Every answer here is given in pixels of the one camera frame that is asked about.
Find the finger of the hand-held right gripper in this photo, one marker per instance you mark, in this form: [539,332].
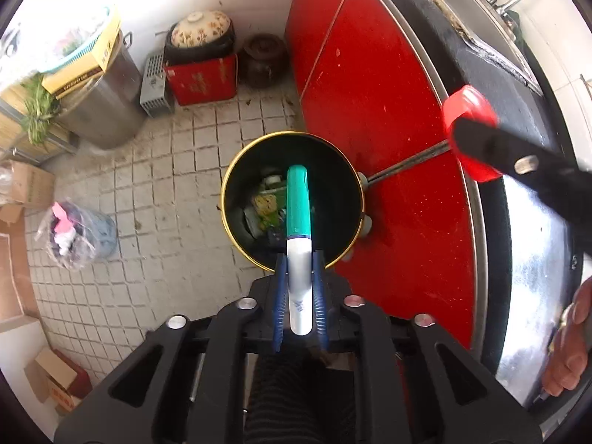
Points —
[508,152]

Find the person's right hand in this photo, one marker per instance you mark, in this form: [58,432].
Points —
[566,347]

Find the teal plastic basket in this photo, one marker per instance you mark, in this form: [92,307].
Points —
[88,52]

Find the yellow brown cardboard box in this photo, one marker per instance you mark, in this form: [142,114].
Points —
[74,78]

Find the green leafy vegetables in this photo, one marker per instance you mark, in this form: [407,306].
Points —
[39,106]

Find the stainless steel sink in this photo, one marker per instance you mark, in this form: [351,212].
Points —
[462,4]

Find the cardboard box with red print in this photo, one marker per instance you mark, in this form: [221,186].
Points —
[55,379]

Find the grey plastic crate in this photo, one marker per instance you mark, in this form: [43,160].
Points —
[155,88]

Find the bamboo rack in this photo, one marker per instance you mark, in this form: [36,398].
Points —
[14,120]

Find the small brown cardboard box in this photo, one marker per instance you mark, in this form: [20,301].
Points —
[30,185]

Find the teal and white marker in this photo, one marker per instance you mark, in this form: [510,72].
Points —
[298,203]

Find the large steel stock pot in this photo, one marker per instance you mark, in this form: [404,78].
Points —
[106,101]

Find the floral lid ceramic pot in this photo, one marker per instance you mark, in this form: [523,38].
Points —
[199,27]

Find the clear bag of clutter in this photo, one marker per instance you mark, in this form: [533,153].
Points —
[88,236]

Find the red gift box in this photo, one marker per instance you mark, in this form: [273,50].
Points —
[203,78]

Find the black gold rimmed trash can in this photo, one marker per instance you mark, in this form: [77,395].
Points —
[333,180]

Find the red cabinet door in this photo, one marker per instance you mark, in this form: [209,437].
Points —
[416,249]
[319,23]
[370,78]

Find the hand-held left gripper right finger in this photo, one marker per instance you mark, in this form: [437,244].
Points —
[319,305]

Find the brown glazed jar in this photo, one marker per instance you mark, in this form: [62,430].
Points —
[263,60]

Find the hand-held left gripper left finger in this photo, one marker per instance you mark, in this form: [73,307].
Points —
[280,305]

